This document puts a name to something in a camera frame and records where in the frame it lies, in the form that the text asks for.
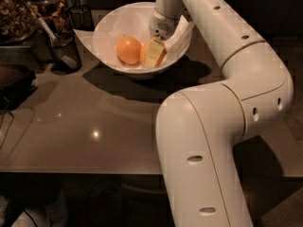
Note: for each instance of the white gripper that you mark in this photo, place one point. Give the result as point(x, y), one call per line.
point(161, 26)

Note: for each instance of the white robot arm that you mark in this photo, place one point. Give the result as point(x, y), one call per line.
point(197, 128)

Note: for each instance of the white ceramic bowl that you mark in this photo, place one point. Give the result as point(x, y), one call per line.
point(142, 72)

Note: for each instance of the white paper liner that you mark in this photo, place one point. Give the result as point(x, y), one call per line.
point(126, 22)

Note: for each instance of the black mesh cup rear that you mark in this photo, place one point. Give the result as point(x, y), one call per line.
point(81, 18)

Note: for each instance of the black mesh cup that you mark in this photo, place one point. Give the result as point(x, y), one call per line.
point(81, 18)
point(64, 52)

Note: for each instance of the black mesh cup front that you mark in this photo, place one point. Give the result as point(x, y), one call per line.
point(64, 52)

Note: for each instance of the metal scoop utensil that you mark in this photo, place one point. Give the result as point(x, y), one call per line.
point(40, 21)

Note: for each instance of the glass jar of snacks right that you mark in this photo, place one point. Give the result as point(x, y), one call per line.
point(54, 12)

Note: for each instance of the glass jar of snacks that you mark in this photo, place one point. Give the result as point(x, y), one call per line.
point(54, 12)
point(16, 22)

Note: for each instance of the glass jar of snacks left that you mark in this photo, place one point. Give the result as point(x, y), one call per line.
point(16, 22)

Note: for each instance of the dark brown device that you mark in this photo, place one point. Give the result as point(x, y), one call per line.
point(16, 85)

